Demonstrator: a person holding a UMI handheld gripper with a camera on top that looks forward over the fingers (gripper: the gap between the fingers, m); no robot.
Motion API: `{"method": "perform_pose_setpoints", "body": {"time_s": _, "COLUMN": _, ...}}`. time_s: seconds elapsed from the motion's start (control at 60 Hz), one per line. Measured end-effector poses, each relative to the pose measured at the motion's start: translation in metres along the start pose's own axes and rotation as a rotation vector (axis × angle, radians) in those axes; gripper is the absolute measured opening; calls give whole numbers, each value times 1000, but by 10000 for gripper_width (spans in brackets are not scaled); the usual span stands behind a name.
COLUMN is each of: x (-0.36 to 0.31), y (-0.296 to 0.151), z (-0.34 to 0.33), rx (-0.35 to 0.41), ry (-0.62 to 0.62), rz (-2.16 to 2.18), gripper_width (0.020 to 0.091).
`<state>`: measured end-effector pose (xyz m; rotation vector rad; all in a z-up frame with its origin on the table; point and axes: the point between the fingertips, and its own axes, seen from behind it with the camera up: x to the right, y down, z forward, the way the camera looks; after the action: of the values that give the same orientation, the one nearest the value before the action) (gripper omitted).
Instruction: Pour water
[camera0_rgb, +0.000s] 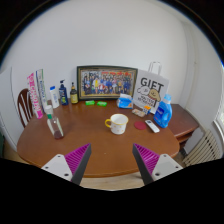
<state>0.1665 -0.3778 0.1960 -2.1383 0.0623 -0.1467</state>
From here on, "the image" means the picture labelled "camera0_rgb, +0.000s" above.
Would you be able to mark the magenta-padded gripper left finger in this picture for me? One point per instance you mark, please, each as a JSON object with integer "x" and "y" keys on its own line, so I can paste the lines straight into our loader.
{"x": 61, "y": 165}

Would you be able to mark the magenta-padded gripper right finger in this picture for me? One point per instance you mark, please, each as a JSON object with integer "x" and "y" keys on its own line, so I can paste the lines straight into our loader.
{"x": 162, "y": 165}

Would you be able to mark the clear green-labelled drink bottle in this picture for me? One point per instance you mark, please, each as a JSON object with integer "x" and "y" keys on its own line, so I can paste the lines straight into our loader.
{"x": 55, "y": 126}

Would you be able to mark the white remote control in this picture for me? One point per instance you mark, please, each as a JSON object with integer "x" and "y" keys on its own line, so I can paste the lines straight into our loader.
{"x": 152, "y": 126}

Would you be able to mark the flat round red coaster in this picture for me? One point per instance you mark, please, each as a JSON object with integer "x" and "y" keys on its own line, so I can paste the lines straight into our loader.
{"x": 140, "y": 125}

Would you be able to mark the brown wooden side table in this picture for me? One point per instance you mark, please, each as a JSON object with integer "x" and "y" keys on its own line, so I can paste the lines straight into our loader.
{"x": 181, "y": 121}

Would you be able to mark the blue detergent bottle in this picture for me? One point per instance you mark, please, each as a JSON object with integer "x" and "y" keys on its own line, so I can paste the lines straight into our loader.
{"x": 163, "y": 115}

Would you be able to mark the colourful puzzle cube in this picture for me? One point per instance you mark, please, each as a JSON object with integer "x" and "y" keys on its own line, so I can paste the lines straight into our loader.
{"x": 147, "y": 109}

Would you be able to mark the beige snack packet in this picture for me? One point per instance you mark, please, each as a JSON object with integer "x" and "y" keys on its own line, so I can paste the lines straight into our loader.
{"x": 137, "y": 112}

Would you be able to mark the white mug with yellow rim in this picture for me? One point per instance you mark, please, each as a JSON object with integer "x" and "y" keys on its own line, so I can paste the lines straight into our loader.
{"x": 118, "y": 125}

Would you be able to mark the white tube bottle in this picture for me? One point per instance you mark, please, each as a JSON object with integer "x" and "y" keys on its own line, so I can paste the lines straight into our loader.
{"x": 54, "y": 98}

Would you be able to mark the brown wooden chair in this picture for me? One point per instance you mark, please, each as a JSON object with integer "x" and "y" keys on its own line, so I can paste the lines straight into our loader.
{"x": 23, "y": 106}

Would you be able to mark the dark blue pump bottle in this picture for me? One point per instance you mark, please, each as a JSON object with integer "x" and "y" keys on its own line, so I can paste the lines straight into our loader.
{"x": 63, "y": 95}

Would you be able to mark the dark yellow-labelled pump bottle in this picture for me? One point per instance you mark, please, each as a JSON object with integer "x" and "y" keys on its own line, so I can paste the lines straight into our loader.
{"x": 74, "y": 96}

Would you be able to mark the blue tissue pack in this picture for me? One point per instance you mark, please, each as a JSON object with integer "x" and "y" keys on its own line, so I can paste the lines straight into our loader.
{"x": 125, "y": 102}

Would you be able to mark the white printed paper bag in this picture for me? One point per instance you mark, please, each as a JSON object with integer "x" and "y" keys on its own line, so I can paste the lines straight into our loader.
{"x": 150, "y": 87}

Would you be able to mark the dark-framed group photo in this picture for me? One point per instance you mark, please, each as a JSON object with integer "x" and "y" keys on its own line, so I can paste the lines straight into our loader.
{"x": 106, "y": 82}

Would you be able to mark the white wall radiator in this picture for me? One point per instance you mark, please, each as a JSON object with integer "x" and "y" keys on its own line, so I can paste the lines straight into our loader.
{"x": 203, "y": 150}

